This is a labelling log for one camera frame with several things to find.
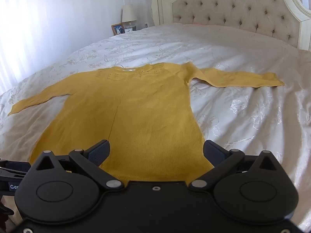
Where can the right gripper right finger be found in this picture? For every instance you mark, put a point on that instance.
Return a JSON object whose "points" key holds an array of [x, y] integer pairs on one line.
{"points": [[223, 162]]}

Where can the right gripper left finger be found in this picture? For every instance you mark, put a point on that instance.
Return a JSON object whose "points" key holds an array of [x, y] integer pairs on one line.
{"points": [[87, 162]]}

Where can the yellow knit sweater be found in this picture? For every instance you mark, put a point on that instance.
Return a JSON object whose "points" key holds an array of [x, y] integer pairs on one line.
{"points": [[144, 113]]}

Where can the white embroidered bedspread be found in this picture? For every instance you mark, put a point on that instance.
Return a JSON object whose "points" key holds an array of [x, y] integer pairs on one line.
{"points": [[245, 118]]}

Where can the white table lamp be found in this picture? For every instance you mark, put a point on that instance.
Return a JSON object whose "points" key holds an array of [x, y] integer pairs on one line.
{"points": [[128, 18]]}

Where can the cream tufted headboard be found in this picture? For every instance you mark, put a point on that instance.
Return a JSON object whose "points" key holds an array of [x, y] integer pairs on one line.
{"points": [[287, 20]]}

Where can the wooden picture frame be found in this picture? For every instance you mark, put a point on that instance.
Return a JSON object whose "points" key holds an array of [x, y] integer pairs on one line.
{"points": [[118, 29]]}

